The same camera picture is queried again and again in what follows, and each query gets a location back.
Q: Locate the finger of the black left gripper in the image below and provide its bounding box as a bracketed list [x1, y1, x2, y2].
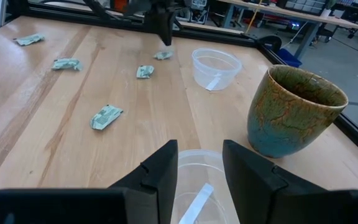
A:
[157, 18, 175, 47]

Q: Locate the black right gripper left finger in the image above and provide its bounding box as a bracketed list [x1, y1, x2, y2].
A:
[0, 139, 179, 224]

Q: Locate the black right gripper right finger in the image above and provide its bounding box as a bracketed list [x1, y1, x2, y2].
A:
[222, 139, 358, 224]

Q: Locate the green-white sweetener packet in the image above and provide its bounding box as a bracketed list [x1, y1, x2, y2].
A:
[135, 65, 155, 79]
[153, 50, 174, 61]
[51, 58, 83, 72]
[13, 33, 46, 47]
[89, 104, 124, 131]

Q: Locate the clear plastic tub, long label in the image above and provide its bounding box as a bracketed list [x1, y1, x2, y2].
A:
[170, 149, 241, 224]

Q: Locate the clear plastic tub, short label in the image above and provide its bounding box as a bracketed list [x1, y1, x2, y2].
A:
[191, 47, 243, 92]

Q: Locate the green-blue glazed ceramic mug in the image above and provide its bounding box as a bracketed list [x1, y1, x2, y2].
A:
[246, 64, 349, 159]

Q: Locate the black round object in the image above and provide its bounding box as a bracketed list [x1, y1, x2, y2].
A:
[257, 34, 283, 54]

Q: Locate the blue plastic bin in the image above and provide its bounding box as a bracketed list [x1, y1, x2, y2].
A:
[276, 48, 303, 68]

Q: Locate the wooden workbench with grey legs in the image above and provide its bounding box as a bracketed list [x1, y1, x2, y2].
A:
[221, 0, 358, 60]

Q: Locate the black metal table frame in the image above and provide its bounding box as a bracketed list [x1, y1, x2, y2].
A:
[0, 0, 358, 166]

